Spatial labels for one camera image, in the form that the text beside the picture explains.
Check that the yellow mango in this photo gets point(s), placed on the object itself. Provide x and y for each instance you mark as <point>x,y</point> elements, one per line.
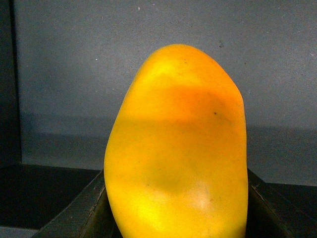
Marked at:
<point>176,160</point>

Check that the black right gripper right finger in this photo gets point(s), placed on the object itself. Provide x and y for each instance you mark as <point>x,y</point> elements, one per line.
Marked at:
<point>269,214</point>

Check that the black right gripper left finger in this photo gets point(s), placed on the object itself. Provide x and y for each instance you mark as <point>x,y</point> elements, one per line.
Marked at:
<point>88,216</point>

